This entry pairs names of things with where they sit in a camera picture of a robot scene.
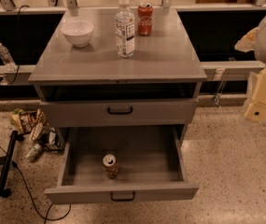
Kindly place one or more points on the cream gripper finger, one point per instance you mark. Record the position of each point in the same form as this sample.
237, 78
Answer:
256, 111
247, 42

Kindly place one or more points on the orange soda can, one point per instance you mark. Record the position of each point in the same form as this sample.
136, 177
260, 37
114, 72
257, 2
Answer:
111, 166

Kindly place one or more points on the closed grey upper drawer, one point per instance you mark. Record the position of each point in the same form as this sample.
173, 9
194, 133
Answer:
119, 113

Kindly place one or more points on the red cola can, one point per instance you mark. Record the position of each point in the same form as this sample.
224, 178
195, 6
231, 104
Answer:
145, 12

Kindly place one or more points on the open grey lower drawer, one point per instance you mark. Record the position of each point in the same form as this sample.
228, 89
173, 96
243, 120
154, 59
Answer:
151, 166

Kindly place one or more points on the grey drawer cabinet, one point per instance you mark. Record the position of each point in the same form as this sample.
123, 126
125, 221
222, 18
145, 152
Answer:
164, 65

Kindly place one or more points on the crushed green can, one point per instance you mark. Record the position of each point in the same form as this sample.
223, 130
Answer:
34, 152

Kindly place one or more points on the clear plastic water bottle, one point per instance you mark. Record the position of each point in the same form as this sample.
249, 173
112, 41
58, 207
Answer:
125, 29

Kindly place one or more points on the white ceramic bowl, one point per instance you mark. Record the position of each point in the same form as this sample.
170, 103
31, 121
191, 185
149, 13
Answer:
78, 33

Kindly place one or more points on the snack bag pile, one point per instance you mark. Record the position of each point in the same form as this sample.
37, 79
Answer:
35, 124

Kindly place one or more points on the small water bottle on ledge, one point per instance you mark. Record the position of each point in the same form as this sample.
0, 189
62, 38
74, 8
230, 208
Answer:
7, 59

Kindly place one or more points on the black stand leg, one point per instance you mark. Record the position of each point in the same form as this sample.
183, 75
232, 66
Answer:
5, 164

